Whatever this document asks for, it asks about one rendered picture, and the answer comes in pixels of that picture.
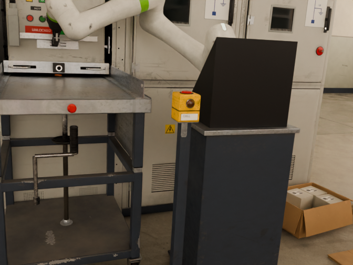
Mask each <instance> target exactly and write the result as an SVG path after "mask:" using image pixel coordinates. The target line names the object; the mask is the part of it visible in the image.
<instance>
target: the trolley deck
mask: <svg viewBox="0 0 353 265"><path fill-rule="evenodd" d="M144 98H145V99H134V98H133V97H132V96H130V95H129V94H127V93H126V92H125V91H123V90H122V89H120V88H119V87H117V86H116V85H115V84H113V83H112V82H110V81H109V80H107V79H106V78H59V77H9V79H8V81H7V83H6V85H5V87H4V89H3V91H2V94H1V96H0V115H56V114H122V113H151V104H152V98H151V97H149V96H147V95H146V94H144ZM69 104H74V105H75V106H76V107H77V110H76V111H75V112H74V113H70V112H69V111H68V109H67V107H68V105H69Z"/></svg>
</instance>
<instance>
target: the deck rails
mask: <svg viewBox="0 0 353 265"><path fill-rule="evenodd" d="M8 79H9V76H3V72H2V63H0V96H1V94H2V91H3V89H4V87H5V85H6V83H7V81H8ZM106 79H107V80H109V81H110V82H112V83H113V84H115V85H116V86H117V87H119V88H120V89H122V90H123V91H125V92H126V93H127V94H129V95H130V96H132V97H133V98H134V99H145V98H144V81H142V80H140V79H138V78H136V77H134V76H132V75H130V74H128V73H126V72H124V71H122V70H120V69H117V68H115V67H113V66H111V78H106ZM142 84H143V87H142Z"/></svg>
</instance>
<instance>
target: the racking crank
mask: <svg viewBox="0 0 353 265"><path fill-rule="evenodd" d="M77 154H78V126H76V125H72V126H70V152H63V153H52V154H35V155H34V156H33V180H34V197H33V204H34V205H38V204H40V200H39V196H38V174H37V158H50V157H69V156H74V155H77Z"/></svg>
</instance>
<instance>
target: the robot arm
mask: <svg viewBox="0 0 353 265"><path fill-rule="evenodd" d="M164 3H165V0H109V1H107V2H105V3H103V4H101V5H98V6H96V7H93V8H90V9H88V10H86V11H83V12H79V11H78V9H77V8H76V7H75V5H74V3H73V2H72V0H45V5H46V8H47V13H46V16H43V18H46V19H47V20H46V21H47V23H48V26H49V28H50V29H51V30H52V33H53V37H52V40H51V41H52V46H53V47H58V44H59V41H60V39H59V35H60V33H61V31H62V30H63V32H64V34H65V35H66V36H67V37H68V38H69V39H71V40H82V39H84V38H85V37H87V36H88V35H90V34H92V33H93V32H95V31H97V30H99V29H101V28H103V27H105V26H107V25H110V24H112V23H114V22H117V21H120V20H122V19H125V18H128V17H131V16H135V15H139V14H140V16H139V24H140V26H141V28H142V29H143V30H144V31H145V32H147V33H149V34H151V35H153V36H155V37H156V38H158V39H160V40H161V41H163V42H164V43H166V44H167V45H169V46H170V47H172V48H173V49H174V50H176V51H177V52H178V53H180V54H181V55H182V56H183V57H185V58H186V59H187V60H188V61H189V62H190V63H191V64H192V65H194V66H195V67H196V68H197V69H198V70H199V71H200V72H201V70H202V68H203V66H204V64H205V62H206V59H207V57H208V55H209V53H210V51H211V48H212V46H213V44H214V42H215V40H216V37H230V38H236V37H235V34H234V31H233V28H232V27H231V26H230V25H228V24H224V23H220V24H216V25H214V26H212V27H211V28H210V29H209V30H208V31H207V33H206V37H205V44H204V45H203V44H201V43H200V42H198V41H197V40H195V39H194V38H192V37H191V36H189V35H188V34H186V33H185V32H183V31H182V30H180V29H179V28H178V27H177V26H175V25H174V24H173V23H172V22H171V21H169V20H168V19H167V18H166V17H165V16H164V14H163V7H164Z"/></svg>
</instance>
